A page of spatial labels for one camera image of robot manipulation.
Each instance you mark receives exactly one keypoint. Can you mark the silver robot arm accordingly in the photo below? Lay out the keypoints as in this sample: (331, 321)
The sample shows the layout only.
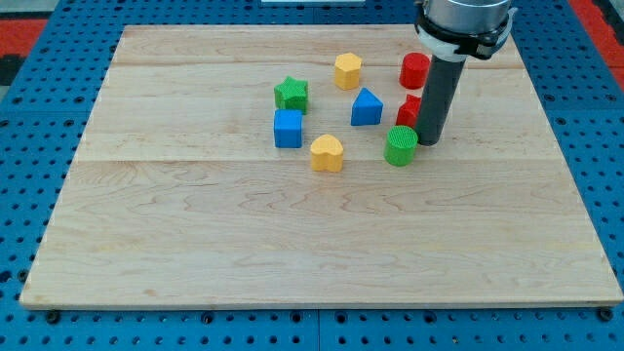
(453, 30)

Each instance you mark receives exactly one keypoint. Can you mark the yellow heart block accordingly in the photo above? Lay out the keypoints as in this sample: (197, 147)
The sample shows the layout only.
(326, 154)

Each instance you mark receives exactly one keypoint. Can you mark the light wooden board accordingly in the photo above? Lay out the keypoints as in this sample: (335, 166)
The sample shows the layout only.
(178, 199)

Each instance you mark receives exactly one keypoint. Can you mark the blue cube block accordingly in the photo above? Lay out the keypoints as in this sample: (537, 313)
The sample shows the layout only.
(287, 128)

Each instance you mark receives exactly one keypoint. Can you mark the green star block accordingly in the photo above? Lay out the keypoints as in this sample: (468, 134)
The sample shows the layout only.
(292, 94)

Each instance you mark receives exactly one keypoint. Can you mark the blue triangle block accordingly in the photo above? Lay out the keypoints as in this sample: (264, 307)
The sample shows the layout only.
(366, 109)

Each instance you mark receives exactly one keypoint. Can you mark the green cylinder block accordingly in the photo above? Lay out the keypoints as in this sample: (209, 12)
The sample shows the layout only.
(400, 145)

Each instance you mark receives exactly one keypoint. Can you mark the red block behind rod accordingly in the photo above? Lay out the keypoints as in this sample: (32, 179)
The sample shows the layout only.
(408, 112)

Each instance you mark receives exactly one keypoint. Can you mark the yellow hexagon block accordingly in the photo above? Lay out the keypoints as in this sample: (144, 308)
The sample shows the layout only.
(347, 69)

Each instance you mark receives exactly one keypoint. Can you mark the red cylinder block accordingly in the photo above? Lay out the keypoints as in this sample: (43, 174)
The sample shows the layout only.
(414, 70)

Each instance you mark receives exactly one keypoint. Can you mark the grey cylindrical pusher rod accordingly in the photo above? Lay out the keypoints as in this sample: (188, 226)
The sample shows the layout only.
(437, 96)

